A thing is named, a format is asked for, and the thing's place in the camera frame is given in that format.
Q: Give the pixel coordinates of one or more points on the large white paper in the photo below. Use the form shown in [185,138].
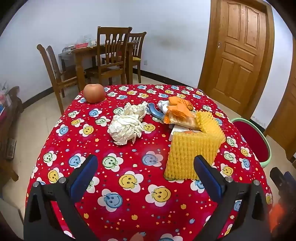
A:
[124,129]

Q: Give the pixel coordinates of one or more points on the blue curved plastic piece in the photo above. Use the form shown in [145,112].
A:
[152,111]

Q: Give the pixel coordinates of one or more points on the clear plastic container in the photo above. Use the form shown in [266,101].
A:
[87,39]

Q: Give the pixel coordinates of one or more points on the orange plastic bag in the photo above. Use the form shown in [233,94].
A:
[179,102]

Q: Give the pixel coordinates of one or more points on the red smiley flower tablecloth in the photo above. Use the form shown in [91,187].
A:
[138,143]

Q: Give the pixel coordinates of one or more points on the wooden chair with yellow cushion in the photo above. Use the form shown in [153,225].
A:
[136,46]

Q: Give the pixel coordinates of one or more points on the panelled wooden door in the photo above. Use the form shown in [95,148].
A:
[235,58]

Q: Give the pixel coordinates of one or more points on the white barcode box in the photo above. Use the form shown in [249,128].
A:
[177,129]

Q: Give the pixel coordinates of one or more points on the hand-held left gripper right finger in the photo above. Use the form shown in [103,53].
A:
[208,179]

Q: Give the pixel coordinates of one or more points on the small yellow foam net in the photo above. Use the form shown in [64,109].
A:
[208,125]

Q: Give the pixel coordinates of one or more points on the large yellow foam net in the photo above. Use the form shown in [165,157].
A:
[185,153]

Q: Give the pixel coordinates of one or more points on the green bin with red bag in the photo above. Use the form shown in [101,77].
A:
[252,139]

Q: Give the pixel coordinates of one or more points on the white sock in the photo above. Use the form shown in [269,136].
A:
[163,105]

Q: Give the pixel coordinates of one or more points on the orange snack packet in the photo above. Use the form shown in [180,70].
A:
[180,119]

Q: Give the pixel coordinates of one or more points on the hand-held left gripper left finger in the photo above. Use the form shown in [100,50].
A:
[83,176]

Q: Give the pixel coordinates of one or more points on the red apple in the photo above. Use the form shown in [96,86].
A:
[93,92]

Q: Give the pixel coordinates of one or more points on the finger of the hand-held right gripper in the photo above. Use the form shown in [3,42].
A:
[290,178]
[277,177]

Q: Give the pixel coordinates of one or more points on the small white paper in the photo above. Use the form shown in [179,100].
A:
[135,110]

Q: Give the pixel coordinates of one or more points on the wooden dining table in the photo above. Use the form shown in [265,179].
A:
[79,62]

